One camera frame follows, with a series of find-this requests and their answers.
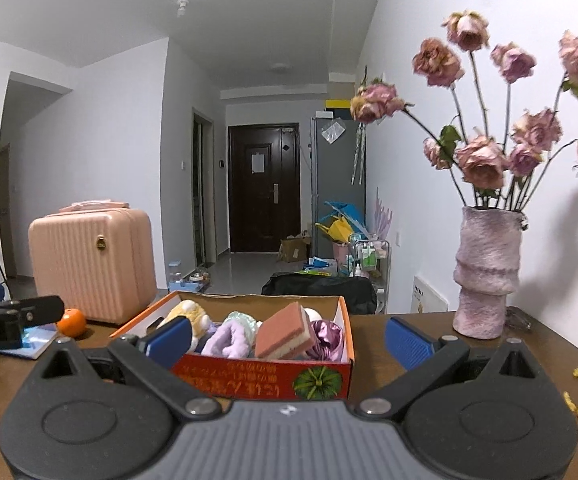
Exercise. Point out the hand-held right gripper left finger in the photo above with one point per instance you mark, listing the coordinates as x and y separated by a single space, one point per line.
169 340

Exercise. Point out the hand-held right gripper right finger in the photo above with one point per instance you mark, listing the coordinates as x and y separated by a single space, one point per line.
409 345

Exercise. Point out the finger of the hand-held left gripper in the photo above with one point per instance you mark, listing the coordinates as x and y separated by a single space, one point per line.
41 309

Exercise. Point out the yellow and white plush toy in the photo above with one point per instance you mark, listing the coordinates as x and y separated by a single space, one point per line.
189 312

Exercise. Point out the pale green plush toy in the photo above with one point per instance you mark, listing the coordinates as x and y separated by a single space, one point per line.
244 321

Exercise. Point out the pink satin pouch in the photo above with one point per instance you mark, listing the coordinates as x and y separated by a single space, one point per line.
326 337

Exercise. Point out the orange-edged cardboard box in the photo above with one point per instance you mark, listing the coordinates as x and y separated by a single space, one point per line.
249 377

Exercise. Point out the white round soft ball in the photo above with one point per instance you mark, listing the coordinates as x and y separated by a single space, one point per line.
314 314

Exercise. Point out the pink and white sponge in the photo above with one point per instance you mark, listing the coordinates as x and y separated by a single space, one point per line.
281 332

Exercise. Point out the blue book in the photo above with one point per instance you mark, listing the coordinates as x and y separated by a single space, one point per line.
39 340

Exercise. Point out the orange fruit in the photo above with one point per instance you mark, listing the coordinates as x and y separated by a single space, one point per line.
71 322

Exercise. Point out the white flat panel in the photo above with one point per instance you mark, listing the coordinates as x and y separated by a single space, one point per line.
429 295

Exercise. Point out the blue pet feeder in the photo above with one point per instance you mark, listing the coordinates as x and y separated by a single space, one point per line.
186 280

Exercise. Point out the pink ribbed suitcase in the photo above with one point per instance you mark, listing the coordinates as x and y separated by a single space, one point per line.
94 265

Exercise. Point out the purple textured vase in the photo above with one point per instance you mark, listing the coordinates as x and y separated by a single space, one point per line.
484 270

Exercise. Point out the eyeglasses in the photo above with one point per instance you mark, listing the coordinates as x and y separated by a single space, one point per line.
519 320

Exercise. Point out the pink bucket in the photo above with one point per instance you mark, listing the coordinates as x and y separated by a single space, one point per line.
340 252

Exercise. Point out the pink folded cloth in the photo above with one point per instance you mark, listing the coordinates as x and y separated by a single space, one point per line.
94 206

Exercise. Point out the blue flat carton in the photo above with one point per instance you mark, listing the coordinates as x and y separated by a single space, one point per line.
319 264

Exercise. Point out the brown floor carton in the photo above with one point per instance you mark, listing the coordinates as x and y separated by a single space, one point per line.
293 250

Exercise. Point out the dark brown door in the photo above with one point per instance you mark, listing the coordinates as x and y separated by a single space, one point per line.
264 210

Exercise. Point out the scattered yellow crumbs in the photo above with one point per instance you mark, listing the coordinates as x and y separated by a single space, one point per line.
576 406

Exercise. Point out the grey refrigerator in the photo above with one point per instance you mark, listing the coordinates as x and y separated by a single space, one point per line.
336 180

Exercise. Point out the white folded umbrella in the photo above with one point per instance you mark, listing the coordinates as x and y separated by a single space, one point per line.
359 155

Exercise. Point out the bunch of dried pink roses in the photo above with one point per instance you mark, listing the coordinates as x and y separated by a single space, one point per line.
479 160

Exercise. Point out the white paper notice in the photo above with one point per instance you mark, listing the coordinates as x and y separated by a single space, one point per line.
257 162

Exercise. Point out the clear plastic bag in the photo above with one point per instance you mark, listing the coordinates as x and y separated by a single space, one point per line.
333 131

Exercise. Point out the yellow and black box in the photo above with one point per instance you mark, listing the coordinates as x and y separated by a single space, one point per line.
338 104

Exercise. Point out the white ceiling fixture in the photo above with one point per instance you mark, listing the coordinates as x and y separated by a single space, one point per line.
183 7

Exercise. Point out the blue folded frame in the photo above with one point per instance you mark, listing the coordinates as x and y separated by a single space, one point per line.
351 215

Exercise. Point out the dark side door frame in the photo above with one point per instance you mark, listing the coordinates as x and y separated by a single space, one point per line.
204 185

